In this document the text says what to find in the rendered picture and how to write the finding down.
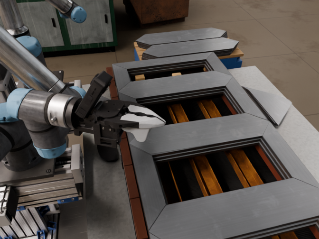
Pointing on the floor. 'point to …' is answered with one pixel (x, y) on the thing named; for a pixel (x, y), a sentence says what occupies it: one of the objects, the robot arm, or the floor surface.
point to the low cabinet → (70, 27)
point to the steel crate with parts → (157, 11)
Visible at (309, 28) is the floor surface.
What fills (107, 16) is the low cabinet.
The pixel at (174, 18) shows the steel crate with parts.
